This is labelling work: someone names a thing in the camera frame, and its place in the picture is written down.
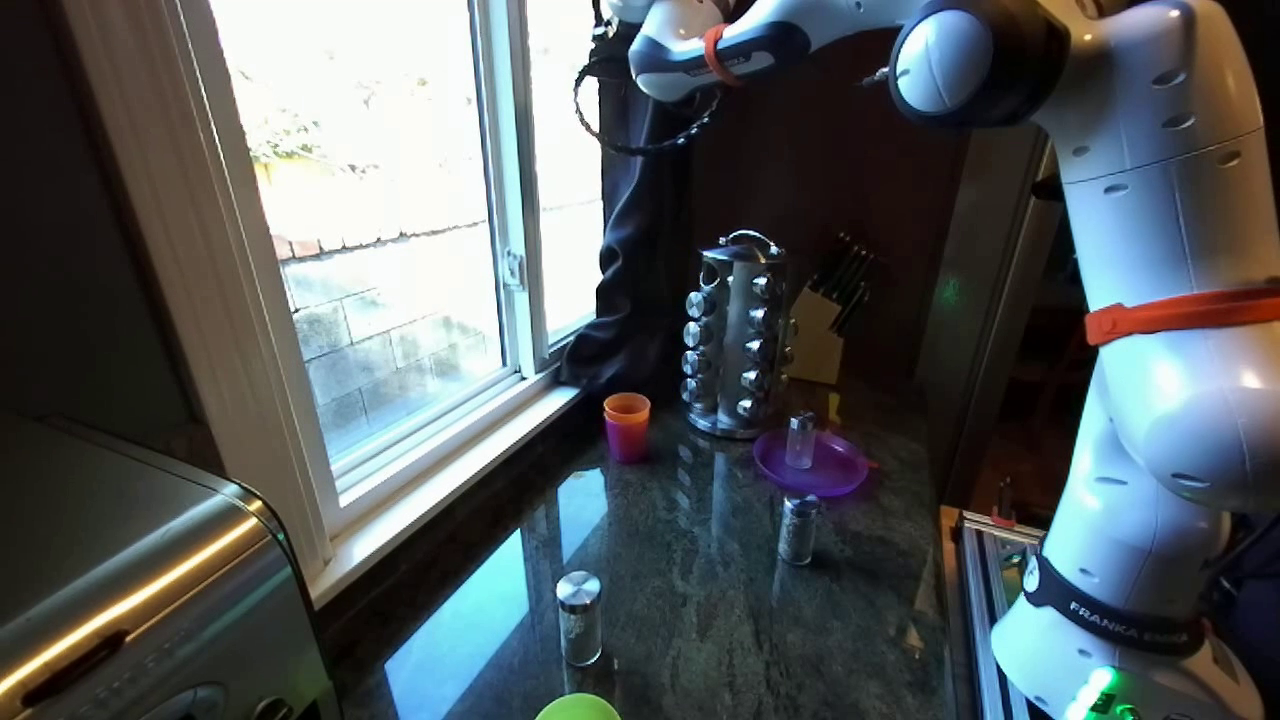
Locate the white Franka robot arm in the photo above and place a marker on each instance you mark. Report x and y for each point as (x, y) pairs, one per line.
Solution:
(1160, 175)

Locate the metal spice rack carousel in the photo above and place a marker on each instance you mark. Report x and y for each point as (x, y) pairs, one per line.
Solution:
(735, 332)

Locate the wooden knife block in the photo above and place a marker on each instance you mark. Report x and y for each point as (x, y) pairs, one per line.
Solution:
(816, 343)

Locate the tall grey stainless panel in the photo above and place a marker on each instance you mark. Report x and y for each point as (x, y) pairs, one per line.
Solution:
(982, 307)

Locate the orange plastic cup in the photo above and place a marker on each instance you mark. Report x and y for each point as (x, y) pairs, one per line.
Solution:
(626, 424)

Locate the purple plastic plate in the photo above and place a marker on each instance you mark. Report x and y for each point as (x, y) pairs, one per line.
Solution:
(842, 473)

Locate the lime green plastic cup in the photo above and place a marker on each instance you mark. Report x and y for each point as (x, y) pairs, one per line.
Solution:
(577, 708)

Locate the silver metal appliance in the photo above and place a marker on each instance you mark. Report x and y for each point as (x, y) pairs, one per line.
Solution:
(132, 586)

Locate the white window frame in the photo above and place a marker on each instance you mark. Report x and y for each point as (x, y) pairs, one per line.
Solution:
(261, 401)

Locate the silver shaker on purple plate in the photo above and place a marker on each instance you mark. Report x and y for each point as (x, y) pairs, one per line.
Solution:
(801, 442)

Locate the black curtain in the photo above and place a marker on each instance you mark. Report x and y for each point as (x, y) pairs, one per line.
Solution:
(643, 241)

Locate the silver metal-capped shaker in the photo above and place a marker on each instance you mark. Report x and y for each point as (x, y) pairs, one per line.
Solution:
(582, 620)
(799, 528)

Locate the metal frame rail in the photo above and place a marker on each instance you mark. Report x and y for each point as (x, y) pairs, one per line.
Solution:
(993, 612)

